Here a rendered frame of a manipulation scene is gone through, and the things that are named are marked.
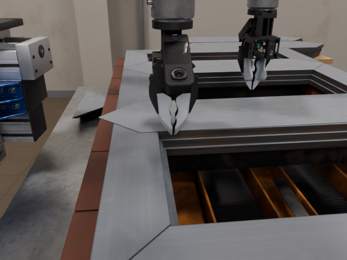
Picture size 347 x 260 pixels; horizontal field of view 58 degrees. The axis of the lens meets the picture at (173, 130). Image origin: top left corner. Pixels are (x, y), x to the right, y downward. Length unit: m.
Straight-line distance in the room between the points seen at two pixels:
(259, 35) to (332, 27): 2.85
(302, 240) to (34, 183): 0.64
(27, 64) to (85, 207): 0.49
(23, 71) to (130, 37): 2.51
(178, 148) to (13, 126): 0.51
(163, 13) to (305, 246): 0.39
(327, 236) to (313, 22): 3.22
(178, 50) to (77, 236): 0.32
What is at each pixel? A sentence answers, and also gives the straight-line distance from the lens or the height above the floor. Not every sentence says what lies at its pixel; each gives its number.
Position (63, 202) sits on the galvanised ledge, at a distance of 0.76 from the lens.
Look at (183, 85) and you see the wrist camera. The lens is 0.47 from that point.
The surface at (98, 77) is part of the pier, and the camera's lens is 3.23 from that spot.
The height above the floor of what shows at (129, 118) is 0.86.
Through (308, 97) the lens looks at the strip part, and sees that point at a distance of 0.88.
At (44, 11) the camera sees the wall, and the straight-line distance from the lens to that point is 3.53.
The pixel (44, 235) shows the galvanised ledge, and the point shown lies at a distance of 0.69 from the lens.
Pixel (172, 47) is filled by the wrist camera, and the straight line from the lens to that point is 0.52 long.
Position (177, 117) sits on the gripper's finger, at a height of 0.90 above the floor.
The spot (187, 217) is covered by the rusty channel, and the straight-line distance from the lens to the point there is 0.68.
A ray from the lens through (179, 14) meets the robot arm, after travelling 0.53.
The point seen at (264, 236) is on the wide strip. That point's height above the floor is 0.86.
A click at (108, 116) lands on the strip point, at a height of 0.86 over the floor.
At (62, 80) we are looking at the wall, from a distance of 3.62.
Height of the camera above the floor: 1.12
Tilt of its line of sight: 25 degrees down
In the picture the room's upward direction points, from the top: straight up
